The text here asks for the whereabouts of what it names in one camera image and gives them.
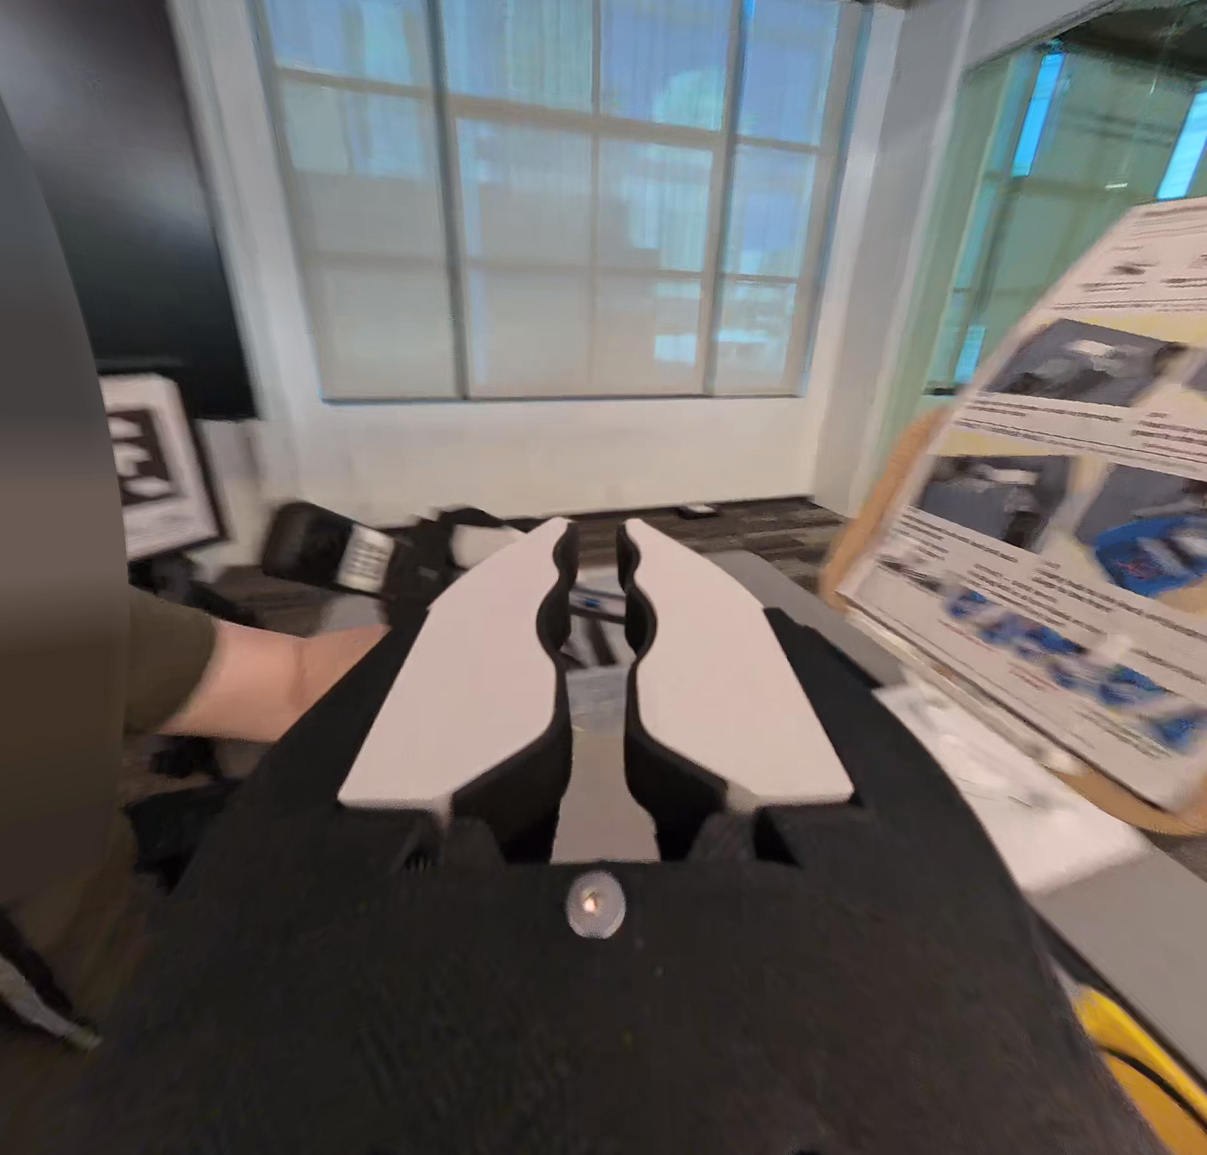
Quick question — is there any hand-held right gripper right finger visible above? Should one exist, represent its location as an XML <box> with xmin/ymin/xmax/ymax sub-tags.
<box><xmin>615</xmin><ymin>516</ymin><xmax>856</xmax><ymax>824</ymax></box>

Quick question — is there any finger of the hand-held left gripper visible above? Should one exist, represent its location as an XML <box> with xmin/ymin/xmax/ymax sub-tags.
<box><xmin>450</xmin><ymin>522</ymin><xmax>528</xmax><ymax>570</ymax></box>

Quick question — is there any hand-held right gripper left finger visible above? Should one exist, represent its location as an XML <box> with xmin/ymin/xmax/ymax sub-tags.
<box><xmin>336</xmin><ymin>516</ymin><xmax>578</xmax><ymax>824</ymax></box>

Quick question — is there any grey USB hub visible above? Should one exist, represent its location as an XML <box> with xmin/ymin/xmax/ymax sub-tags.
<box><xmin>563</xmin><ymin>584</ymin><xmax>630</xmax><ymax>671</ymax></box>

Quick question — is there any yellow storage bin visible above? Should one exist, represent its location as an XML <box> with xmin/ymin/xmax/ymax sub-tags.
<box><xmin>1075</xmin><ymin>985</ymin><xmax>1207</xmax><ymax>1155</ymax></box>

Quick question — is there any person's left forearm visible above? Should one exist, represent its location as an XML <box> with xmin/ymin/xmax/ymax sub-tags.
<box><xmin>155</xmin><ymin>619</ymin><xmax>392</xmax><ymax>744</ymax></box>

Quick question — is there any black framed marker sign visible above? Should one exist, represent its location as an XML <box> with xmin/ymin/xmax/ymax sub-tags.
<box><xmin>98</xmin><ymin>372</ymin><xmax>230</xmax><ymax>563</ymax></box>

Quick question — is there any instruction sheet on wooden stand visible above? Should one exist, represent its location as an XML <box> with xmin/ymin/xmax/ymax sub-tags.
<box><xmin>818</xmin><ymin>408</ymin><xmax>1207</xmax><ymax>840</ymax></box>

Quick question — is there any white metal stand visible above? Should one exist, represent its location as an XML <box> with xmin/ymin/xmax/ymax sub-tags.
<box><xmin>871</xmin><ymin>678</ymin><xmax>1157</xmax><ymax>892</ymax></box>

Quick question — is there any printed instruction sheet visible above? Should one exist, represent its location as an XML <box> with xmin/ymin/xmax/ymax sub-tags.
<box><xmin>837</xmin><ymin>197</ymin><xmax>1207</xmax><ymax>811</ymax></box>

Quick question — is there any glass window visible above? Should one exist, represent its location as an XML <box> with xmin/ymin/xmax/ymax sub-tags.
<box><xmin>928</xmin><ymin>37</ymin><xmax>1207</xmax><ymax>393</ymax></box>
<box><xmin>240</xmin><ymin>0</ymin><xmax>874</xmax><ymax>404</ymax></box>

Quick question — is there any dark wall panel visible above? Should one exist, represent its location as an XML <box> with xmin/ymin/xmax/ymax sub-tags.
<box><xmin>0</xmin><ymin>0</ymin><xmax>258</xmax><ymax>421</ymax></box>

